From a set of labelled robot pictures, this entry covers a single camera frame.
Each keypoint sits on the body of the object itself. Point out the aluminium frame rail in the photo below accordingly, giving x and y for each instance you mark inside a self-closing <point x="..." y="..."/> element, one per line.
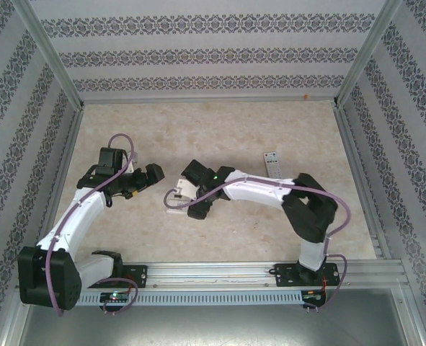
<point x="62" y="173"/>
<point x="354" y="162"/>
<point x="198" y="102"/>

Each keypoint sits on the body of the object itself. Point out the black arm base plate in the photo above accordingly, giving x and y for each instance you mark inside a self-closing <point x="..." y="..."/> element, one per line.
<point x="137" y="275"/>
<point x="284" y="275"/>

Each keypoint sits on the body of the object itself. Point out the aluminium frame post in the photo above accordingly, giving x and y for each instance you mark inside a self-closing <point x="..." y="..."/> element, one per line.
<point x="53" y="57"/>
<point x="11" y="328"/>
<point x="412" y="313"/>
<point x="364" y="57"/>

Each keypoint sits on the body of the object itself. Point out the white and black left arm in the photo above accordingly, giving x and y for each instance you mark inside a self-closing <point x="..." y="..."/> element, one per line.
<point x="72" y="223"/>

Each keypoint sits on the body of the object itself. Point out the grey metal sheet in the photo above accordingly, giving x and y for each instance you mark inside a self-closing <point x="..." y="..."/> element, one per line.
<point x="212" y="328"/>

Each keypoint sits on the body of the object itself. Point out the wide aluminium mounting rail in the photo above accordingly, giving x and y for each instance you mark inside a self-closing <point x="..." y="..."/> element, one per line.
<point x="212" y="274"/>

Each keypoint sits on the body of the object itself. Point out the slim white button remote control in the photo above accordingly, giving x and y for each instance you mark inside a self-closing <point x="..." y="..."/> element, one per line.
<point x="273" y="164"/>

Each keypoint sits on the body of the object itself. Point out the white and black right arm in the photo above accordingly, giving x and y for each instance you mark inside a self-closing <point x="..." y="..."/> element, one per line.
<point x="256" y="192"/>

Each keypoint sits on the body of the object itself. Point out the small circuit board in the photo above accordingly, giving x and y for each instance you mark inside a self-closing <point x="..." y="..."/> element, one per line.
<point x="115" y="296"/>
<point x="313" y="295"/>

